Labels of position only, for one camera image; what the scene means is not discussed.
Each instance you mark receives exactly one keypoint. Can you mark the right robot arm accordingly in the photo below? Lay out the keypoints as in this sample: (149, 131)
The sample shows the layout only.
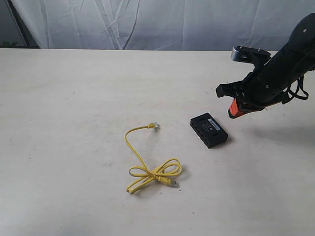
(302, 40)

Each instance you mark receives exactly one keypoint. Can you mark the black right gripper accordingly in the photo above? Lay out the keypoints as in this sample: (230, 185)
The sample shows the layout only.
(265, 85)

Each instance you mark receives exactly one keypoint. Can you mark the white backdrop curtain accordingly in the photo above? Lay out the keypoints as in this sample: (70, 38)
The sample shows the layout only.
(151, 24)

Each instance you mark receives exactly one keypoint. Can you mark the black network switch box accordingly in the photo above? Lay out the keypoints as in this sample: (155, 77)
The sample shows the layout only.
(208, 130)

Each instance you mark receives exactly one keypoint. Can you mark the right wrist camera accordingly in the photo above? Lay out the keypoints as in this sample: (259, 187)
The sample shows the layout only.
(257, 57)

